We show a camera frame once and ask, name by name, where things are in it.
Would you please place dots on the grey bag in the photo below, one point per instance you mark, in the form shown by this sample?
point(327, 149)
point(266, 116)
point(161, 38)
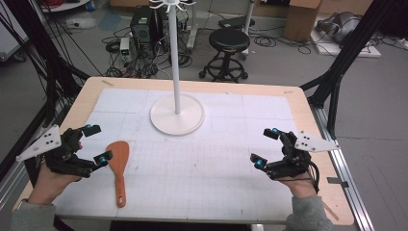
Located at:
point(340, 25)

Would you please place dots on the white metal stand leg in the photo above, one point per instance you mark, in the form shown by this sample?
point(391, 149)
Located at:
point(250, 19)

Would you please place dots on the white hook stand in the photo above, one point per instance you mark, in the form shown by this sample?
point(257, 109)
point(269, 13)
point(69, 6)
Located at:
point(177, 118)

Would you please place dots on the person's left hand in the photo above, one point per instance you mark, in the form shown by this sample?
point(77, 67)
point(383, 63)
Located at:
point(48, 187)

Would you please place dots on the black metal frame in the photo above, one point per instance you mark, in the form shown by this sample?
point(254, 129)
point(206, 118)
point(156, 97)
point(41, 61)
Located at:
point(352, 48)
point(48, 64)

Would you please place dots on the black tape piece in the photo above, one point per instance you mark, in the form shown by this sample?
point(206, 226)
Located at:
point(336, 182)

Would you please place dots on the black computer tower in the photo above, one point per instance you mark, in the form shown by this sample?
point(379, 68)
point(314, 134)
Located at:
point(141, 29)

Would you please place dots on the wooden spatula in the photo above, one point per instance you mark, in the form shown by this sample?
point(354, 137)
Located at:
point(118, 155)

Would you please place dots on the black round stool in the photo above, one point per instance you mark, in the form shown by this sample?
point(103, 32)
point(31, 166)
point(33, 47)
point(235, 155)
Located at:
point(229, 40)

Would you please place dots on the white round table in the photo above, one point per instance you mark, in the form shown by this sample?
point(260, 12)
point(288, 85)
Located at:
point(64, 5)

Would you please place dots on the white flat board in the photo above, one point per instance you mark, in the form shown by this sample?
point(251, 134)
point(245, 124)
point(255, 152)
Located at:
point(352, 49)

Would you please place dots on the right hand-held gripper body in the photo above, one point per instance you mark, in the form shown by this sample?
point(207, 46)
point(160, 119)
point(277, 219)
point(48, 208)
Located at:
point(293, 160)

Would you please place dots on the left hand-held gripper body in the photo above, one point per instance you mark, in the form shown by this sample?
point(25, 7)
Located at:
point(65, 159)

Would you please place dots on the small grey power supply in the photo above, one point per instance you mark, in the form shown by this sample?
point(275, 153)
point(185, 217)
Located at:
point(125, 48)

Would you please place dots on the person's right hand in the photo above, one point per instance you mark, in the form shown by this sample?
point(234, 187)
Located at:
point(301, 187)

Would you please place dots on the cardboard box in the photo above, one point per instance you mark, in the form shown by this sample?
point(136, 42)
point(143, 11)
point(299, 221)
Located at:
point(301, 22)

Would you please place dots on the aluminium rail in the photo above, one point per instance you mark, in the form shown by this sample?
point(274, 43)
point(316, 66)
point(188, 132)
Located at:
point(348, 179)

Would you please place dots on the white grid mat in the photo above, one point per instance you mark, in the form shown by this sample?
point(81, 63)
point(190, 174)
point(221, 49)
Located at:
point(192, 179)

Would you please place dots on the black flat device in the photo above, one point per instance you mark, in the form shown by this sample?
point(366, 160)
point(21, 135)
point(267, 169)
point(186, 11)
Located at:
point(235, 22)

